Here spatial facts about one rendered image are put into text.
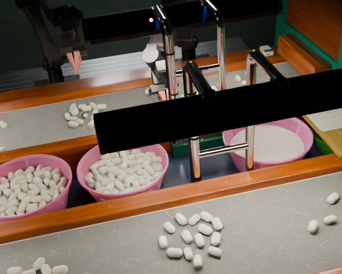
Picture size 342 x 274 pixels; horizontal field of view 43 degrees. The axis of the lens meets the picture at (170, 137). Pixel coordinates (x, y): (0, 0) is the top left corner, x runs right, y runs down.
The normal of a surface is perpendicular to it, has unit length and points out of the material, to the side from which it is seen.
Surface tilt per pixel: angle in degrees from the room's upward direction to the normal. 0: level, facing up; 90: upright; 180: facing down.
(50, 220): 0
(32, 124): 0
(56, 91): 0
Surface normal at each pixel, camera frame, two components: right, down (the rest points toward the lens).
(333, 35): -0.97, 0.19
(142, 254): -0.09, -0.82
